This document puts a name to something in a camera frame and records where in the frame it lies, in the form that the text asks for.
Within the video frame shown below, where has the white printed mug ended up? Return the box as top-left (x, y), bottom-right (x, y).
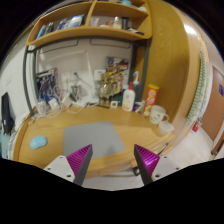
top-left (149, 105), bottom-right (169, 124)

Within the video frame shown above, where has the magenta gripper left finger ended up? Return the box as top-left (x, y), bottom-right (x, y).
top-left (66, 145), bottom-right (93, 186)

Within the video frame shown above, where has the light blue computer mouse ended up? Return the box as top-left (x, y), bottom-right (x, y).
top-left (30, 136), bottom-right (47, 149)

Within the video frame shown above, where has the white power strip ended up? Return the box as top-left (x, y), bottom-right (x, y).
top-left (70, 95), bottom-right (99, 107)

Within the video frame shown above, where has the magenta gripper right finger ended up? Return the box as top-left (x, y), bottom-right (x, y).
top-left (134, 144), bottom-right (160, 185)

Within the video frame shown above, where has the white lotion pump bottle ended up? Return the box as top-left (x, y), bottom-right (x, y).
top-left (122, 82), bottom-right (135, 112)

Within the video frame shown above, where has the wooden wall shelf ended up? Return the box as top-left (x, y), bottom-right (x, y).
top-left (26, 0), bottom-right (152, 46)

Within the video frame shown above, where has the wooden desk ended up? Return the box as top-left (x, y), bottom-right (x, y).
top-left (13, 107), bottom-right (174, 178)

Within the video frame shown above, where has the red chips can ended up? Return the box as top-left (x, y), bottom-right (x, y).
top-left (143, 84), bottom-right (159, 117)

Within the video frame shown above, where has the small white bowl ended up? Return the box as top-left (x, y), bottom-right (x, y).
top-left (158, 121), bottom-right (174, 135)

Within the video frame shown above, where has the brown wooden door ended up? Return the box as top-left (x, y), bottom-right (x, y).
top-left (202, 67), bottom-right (224, 140)

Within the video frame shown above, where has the grey mouse pad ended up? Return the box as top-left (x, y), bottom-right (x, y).
top-left (63, 121), bottom-right (125, 158)

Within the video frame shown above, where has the colourful wall poster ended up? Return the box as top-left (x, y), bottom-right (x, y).
top-left (36, 68), bottom-right (58, 103)

